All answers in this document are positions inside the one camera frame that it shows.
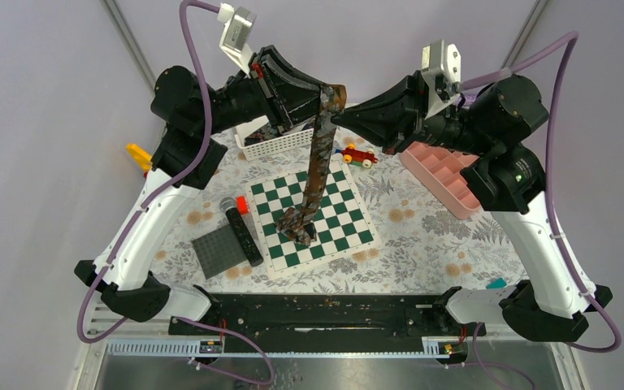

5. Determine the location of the brown floral tie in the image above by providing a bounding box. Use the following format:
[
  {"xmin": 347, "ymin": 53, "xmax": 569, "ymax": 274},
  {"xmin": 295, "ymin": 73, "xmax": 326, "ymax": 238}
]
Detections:
[{"xmin": 276, "ymin": 84, "xmax": 347, "ymax": 246}]

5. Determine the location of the white plastic basket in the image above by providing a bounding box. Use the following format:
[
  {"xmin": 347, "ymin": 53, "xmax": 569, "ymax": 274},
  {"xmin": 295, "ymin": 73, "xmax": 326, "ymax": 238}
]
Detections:
[{"xmin": 234, "ymin": 116, "xmax": 314, "ymax": 161}]

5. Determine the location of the red toy car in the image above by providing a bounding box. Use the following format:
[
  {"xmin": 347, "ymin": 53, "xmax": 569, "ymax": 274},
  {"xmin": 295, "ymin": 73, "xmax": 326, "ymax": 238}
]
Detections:
[{"xmin": 334, "ymin": 144, "xmax": 379, "ymax": 169}]

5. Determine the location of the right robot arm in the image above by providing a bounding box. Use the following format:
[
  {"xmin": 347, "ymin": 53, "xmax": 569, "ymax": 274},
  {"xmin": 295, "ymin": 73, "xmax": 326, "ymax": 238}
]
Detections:
[{"xmin": 333, "ymin": 75, "xmax": 613, "ymax": 344}]

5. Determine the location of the green white chessboard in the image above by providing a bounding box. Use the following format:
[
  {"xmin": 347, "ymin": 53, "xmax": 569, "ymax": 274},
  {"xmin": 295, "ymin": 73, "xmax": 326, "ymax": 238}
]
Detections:
[{"xmin": 245, "ymin": 158, "xmax": 381, "ymax": 279}]

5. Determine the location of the floral table mat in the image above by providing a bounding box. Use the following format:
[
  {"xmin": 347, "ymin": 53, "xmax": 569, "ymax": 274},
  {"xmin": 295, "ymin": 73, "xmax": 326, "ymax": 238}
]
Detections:
[{"xmin": 152, "ymin": 132, "xmax": 526, "ymax": 294}]

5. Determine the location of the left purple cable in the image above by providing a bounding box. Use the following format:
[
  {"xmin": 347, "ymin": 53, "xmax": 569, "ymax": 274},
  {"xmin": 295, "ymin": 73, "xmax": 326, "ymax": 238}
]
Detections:
[{"xmin": 77, "ymin": 0, "xmax": 278, "ymax": 387}]

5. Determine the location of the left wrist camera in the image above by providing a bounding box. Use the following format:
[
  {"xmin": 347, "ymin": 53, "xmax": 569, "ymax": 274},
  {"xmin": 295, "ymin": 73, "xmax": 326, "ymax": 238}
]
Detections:
[{"xmin": 217, "ymin": 2, "xmax": 257, "ymax": 74}]

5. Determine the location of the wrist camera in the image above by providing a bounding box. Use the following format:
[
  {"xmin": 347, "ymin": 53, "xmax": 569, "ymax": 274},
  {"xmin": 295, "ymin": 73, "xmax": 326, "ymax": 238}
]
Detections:
[
  {"xmin": 217, "ymin": 2, "xmax": 257, "ymax": 74},
  {"xmin": 420, "ymin": 39, "xmax": 462, "ymax": 118}
]

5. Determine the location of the teal block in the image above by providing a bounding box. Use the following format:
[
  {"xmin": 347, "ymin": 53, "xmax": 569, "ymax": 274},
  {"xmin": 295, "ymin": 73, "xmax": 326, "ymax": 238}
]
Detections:
[{"xmin": 486, "ymin": 278, "xmax": 508, "ymax": 289}]

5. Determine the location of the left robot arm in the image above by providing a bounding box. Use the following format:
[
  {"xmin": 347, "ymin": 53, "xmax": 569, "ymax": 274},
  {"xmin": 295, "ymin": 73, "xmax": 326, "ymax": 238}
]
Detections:
[{"xmin": 74, "ymin": 45, "xmax": 331, "ymax": 334}]

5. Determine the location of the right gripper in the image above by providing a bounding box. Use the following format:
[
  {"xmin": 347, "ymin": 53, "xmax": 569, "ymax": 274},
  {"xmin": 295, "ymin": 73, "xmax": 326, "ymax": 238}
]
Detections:
[{"xmin": 331, "ymin": 68, "xmax": 495, "ymax": 155}]

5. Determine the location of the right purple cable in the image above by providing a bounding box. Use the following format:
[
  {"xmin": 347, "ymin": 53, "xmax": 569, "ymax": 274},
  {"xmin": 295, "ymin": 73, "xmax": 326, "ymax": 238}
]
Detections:
[{"xmin": 457, "ymin": 31, "xmax": 623, "ymax": 390}]

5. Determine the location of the purple cable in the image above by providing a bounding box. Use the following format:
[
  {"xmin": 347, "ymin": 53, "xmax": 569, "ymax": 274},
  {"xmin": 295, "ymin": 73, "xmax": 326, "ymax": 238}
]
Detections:
[
  {"xmin": 77, "ymin": 0, "xmax": 278, "ymax": 387},
  {"xmin": 457, "ymin": 31, "xmax": 623, "ymax": 390}
]

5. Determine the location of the small red block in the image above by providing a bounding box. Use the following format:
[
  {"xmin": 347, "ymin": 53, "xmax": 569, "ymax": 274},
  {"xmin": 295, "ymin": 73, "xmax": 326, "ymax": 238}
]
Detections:
[{"xmin": 236, "ymin": 196, "xmax": 249, "ymax": 215}]

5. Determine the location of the yellow blue toy crane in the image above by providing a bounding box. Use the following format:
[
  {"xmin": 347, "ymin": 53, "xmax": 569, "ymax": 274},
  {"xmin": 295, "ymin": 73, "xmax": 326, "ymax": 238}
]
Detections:
[{"xmin": 125, "ymin": 143, "xmax": 152, "ymax": 174}]

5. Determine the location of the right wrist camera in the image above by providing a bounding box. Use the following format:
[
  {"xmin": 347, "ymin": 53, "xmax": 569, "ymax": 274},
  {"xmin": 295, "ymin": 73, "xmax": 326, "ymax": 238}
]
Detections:
[{"xmin": 420, "ymin": 39, "xmax": 462, "ymax": 118}]

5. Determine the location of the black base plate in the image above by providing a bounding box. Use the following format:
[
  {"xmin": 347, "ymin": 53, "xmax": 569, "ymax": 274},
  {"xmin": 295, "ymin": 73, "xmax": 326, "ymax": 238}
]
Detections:
[{"xmin": 201, "ymin": 293, "xmax": 487, "ymax": 353}]

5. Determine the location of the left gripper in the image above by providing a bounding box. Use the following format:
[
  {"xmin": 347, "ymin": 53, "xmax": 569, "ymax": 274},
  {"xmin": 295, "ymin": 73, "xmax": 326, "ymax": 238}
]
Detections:
[{"xmin": 199, "ymin": 45, "xmax": 346, "ymax": 137}]

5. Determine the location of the pink compartment tray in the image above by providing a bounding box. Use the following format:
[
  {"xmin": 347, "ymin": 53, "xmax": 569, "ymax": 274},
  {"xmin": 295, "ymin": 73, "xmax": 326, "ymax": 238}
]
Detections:
[{"xmin": 399, "ymin": 142, "xmax": 481, "ymax": 219}]

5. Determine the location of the grey lego baseplate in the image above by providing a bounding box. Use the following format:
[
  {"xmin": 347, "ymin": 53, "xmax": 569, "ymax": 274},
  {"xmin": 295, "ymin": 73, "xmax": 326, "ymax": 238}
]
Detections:
[{"xmin": 191, "ymin": 225, "xmax": 247, "ymax": 279}]

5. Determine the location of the black microphone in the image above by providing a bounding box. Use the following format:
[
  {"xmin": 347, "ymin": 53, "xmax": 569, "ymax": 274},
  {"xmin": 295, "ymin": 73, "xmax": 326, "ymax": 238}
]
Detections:
[{"xmin": 219, "ymin": 197, "xmax": 263, "ymax": 267}]

